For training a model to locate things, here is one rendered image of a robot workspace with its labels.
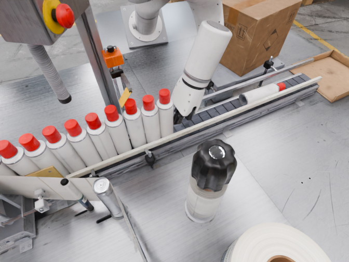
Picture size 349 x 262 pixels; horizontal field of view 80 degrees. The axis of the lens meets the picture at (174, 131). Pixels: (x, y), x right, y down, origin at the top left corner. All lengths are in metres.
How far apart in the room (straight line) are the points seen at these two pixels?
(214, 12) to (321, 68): 0.83
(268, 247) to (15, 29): 0.62
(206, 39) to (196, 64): 0.07
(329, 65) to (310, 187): 0.76
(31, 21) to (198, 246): 0.60
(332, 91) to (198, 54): 0.80
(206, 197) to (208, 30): 0.38
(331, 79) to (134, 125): 1.01
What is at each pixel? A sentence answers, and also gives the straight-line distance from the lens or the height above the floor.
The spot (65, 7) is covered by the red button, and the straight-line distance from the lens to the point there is 0.45.
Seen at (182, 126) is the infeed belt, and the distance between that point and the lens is 0.79.
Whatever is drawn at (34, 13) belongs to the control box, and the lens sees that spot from 0.44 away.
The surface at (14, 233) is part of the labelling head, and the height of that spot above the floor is 0.94.
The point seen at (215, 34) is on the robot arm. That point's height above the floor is 1.24.
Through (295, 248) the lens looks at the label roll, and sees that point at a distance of 0.53.
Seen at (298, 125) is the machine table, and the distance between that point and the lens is 1.00.
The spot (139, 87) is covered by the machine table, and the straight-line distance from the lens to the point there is 1.03.
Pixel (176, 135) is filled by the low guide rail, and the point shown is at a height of 0.91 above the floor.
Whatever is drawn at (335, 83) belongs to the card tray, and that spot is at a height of 0.83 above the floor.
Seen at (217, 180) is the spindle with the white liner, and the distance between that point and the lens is 0.39.
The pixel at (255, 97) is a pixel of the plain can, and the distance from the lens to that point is 0.89.
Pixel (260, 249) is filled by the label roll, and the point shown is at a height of 1.02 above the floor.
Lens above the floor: 1.49
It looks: 52 degrees down
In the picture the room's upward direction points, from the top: straight up
